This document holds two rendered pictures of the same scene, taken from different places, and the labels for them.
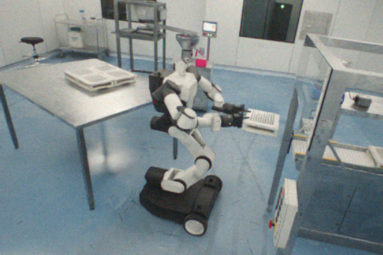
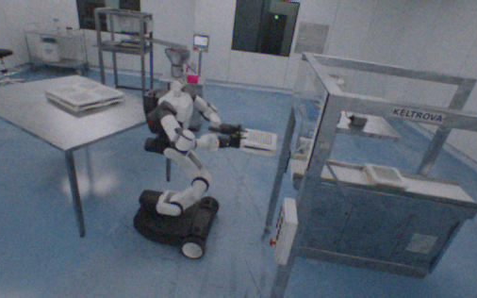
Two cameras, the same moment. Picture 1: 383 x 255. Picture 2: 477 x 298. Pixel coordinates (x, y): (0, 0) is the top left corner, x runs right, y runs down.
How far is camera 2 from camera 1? 0.12 m
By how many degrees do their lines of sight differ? 3
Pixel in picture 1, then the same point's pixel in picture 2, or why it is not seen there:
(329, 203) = (326, 222)
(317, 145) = (315, 165)
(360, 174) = (356, 192)
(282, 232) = (283, 249)
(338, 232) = (336, 251)
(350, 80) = (346, 104)
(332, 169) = (330, 188)
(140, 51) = (123, 65)
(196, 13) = (185, 24)
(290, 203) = (290, 221)
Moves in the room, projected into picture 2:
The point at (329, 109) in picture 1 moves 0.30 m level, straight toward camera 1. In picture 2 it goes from (326, 131) to (317, 166)
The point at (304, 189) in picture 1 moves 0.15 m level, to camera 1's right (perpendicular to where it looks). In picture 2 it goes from (304, 207) to (336, 211)
